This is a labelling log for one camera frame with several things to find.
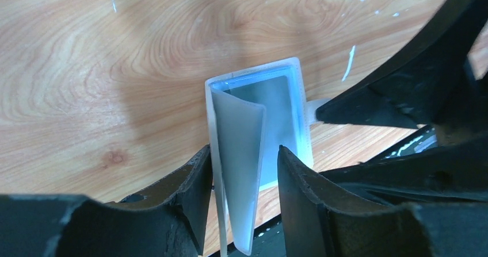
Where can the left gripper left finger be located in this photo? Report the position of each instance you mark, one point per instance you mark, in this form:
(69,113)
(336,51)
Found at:
(167,218)

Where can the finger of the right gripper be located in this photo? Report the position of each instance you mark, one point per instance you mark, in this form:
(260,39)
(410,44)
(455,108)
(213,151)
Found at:
(411,87)
(456,173)

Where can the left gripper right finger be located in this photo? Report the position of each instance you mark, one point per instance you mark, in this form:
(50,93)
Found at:
(321,218)

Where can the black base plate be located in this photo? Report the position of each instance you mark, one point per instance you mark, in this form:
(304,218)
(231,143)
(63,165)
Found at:
(268,238)

